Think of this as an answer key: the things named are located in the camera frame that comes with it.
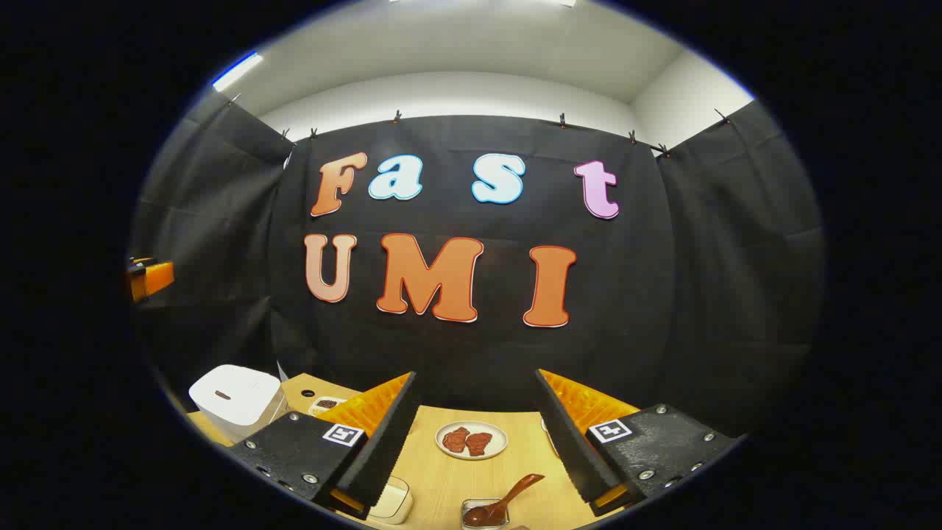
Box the ceiling light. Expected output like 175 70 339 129
212 50 264 93

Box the brown wooden spoon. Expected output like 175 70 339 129
464 473 546 528

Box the black backdrop cloth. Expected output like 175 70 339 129
131 92 825 442

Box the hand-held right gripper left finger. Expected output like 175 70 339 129
230 372 422 520

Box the white round plate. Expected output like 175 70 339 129
435 420 509 461

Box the clear rice container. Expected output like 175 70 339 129
366 476 414 525

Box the wire chopstick holder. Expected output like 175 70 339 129
461 498 510 530

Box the white rice cooker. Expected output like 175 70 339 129
188 364 289 445

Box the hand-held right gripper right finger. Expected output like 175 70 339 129
534 369 740 517

